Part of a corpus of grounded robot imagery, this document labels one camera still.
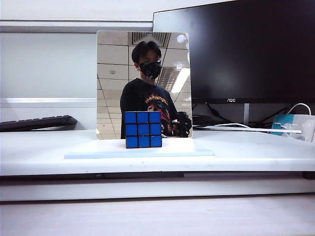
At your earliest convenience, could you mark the Rubik's cube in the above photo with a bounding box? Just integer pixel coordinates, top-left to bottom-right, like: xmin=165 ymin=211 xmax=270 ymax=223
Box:
xmin=124 ymin=111 xmax=163 ymax=149

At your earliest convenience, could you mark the square mirror with white stand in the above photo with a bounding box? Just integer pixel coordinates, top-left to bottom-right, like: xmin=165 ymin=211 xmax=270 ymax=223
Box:
xmin=64 ymin=30 xmax=216 ymax=160

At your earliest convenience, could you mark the silver monitor stand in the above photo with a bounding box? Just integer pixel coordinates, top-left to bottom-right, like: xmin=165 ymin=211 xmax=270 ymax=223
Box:
xmin=192 ymin=103 xmax=303 ymax=135

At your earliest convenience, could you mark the light blue base board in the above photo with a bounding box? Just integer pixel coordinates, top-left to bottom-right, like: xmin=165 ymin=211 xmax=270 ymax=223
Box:
xmin=0 ymin=129 xmax=315 ymax=180

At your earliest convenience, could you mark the black AOC monitor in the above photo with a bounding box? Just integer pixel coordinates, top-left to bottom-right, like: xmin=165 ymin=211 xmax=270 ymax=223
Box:
xmin=153 ymin=0 xmax=315 ymax=104

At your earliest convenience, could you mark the black keyboard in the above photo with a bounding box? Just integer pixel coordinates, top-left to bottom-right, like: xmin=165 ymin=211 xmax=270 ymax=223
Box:
xmin=0 ymin=115 xmax=78 ymax=133

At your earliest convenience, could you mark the white blue hook blister pack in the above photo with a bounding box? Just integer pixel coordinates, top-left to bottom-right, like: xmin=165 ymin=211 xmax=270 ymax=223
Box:
xmin=270 ymin=114 xmax=315 ymax=143

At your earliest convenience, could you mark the white cable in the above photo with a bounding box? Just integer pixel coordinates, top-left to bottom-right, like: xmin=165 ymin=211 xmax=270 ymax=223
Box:
xmin=286 ymin=103 xmax=313 ymax=117

